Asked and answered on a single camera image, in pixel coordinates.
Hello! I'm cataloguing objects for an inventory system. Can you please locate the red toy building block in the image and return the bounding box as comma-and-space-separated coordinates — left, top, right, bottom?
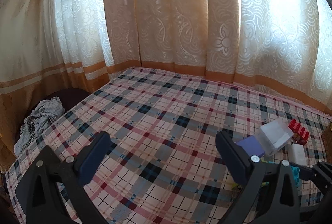
288, 119, 310, 146

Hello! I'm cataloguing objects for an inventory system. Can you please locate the clear plastic box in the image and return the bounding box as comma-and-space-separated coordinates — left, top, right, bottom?
256, 118, 293, 156

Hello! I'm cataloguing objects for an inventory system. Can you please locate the green toy building block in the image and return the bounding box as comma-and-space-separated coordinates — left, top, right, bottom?
229, 155, 275, 186

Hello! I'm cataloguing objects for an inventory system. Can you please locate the beige lace curtain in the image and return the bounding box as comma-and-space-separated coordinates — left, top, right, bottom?
1, 0, 331, 171

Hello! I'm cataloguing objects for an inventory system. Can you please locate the white power adapter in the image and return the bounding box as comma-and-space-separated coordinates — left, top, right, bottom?
285, 144, 307, 166

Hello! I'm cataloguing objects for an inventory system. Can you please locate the cyan toy building block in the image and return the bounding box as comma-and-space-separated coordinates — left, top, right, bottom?
290, 165, 300, 187

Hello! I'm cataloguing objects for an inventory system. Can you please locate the plaid tablecloth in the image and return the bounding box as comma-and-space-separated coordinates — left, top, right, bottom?
6, 68, 331, 223

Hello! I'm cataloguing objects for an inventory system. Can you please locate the purple small box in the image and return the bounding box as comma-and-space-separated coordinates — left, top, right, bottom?
236, 136, 265, 157

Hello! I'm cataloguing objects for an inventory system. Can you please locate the crumpled grey cloth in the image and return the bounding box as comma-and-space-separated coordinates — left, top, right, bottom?
14, 96, 65, 157

